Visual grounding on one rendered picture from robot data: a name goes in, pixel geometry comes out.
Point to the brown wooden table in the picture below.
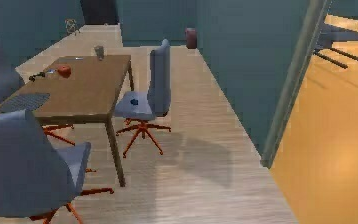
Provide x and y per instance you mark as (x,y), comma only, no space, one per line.
(87,90)

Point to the small blue object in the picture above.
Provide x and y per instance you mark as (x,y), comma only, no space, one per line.
(134,101)

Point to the grey glass cup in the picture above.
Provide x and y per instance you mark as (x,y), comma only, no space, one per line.
(99,52)

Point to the dark red bin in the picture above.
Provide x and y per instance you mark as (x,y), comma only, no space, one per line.
(191,38)

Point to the blue chair orange base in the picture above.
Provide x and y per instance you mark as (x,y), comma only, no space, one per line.
(0,80)
(23,170)
(158,83)

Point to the grey laptop keyboard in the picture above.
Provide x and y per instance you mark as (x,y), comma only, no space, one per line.
(25,101)

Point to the red apple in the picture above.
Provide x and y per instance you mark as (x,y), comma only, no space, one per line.
(64,70)

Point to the black small tool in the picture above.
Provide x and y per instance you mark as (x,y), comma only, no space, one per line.
(37,76)

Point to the grey bench black legs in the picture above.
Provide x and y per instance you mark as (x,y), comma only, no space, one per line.
(343,36)

